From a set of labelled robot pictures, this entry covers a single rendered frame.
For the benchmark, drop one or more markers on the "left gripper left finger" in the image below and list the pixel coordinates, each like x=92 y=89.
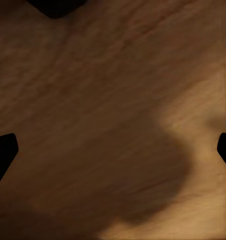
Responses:
x=8 y=150

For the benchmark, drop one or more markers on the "digital camera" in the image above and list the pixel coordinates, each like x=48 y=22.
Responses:
x=56 y=9

